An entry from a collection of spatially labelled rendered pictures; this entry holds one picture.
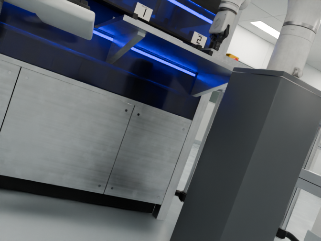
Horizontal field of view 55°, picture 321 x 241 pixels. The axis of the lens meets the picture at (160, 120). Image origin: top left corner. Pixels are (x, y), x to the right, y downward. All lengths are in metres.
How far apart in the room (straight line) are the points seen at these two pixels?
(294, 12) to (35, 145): 1.20
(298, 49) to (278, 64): 0.08
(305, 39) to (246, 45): 6.63
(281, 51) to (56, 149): 1.06
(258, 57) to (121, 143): 6.70
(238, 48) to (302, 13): 6.47
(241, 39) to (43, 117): 6.61
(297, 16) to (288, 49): 0.11
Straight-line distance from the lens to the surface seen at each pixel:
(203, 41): 1.71
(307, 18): 1.21
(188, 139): 1.74
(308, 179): 2.10
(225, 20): 1.35
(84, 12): 0.88
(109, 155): 1.59
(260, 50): 8.07
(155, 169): 1.71
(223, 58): 1.33
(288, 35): 1.19
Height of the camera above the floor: 0.64
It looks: 3 degrees down
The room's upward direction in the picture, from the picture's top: 20 degrees clockwise
